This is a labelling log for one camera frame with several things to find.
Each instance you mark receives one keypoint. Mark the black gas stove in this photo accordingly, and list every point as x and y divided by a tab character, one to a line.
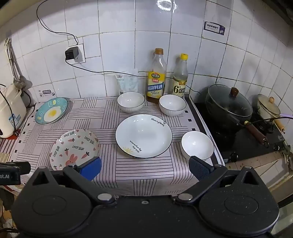
231	146

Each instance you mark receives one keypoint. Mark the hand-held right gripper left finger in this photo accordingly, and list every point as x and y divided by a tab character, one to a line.
92	168

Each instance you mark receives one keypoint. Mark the glass pot lid wooden knob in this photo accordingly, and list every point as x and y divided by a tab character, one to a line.
226	100

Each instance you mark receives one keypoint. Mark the large white plate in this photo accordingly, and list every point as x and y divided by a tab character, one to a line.
144	135

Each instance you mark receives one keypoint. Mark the small cream enamel pot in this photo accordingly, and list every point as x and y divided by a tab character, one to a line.
266	107

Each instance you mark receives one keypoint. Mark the white wall outlet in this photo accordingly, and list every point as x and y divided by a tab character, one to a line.
81	57

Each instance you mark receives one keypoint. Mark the white rice cooker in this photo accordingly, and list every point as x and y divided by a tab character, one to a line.
10	109

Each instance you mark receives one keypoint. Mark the bear and carrot print plate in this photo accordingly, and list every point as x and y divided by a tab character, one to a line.
73	146

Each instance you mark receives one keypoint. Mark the black charger plug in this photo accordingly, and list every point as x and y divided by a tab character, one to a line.
72	53

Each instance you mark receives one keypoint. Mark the cooking wine bottle yellow label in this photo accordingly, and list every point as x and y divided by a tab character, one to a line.
155	84

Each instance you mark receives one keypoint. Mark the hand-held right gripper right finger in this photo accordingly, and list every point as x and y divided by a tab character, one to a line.
199	170

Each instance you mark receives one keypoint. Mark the white bowl black rim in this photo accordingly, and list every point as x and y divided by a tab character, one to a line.
130	100
196	144
172	104

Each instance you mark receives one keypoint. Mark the small white wall sticker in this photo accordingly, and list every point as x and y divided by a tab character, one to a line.
46	92

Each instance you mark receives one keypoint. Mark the blue and white wall sticker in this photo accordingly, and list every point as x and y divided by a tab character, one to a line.
214	29

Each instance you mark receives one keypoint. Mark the blue fried egg plate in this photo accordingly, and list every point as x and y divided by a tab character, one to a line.
52	112

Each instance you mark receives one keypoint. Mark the dark range hood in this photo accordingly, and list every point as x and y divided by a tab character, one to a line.
283	6

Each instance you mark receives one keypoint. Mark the hanging metal ladles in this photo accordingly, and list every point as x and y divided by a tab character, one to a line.
17	73

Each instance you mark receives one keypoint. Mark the clear plastic bag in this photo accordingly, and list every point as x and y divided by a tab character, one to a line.
128	83

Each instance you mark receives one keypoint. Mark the clear vinegar bottle yellow cap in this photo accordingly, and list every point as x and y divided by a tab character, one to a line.
179	84

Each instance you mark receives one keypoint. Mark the striped tablecloth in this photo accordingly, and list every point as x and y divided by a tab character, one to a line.
109	169

